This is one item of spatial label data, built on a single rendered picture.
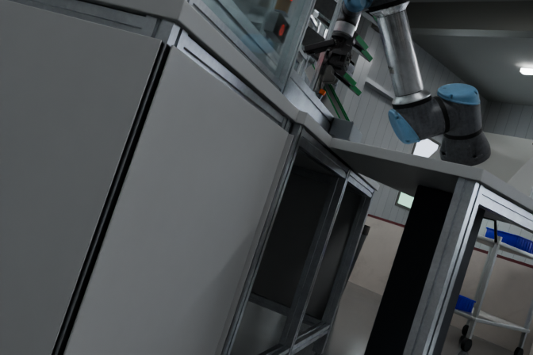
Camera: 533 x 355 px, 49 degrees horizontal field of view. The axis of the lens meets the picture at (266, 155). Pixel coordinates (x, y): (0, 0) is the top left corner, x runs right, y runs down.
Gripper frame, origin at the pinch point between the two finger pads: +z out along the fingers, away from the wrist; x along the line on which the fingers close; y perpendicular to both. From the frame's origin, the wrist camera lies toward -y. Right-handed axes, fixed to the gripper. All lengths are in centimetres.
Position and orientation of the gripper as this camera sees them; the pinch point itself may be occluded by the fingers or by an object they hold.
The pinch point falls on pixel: (319, 85)
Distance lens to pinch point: 217.9
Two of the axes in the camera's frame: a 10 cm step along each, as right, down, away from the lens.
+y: 9.0, 2.8, -3.3
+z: -3.2, 9.5, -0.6
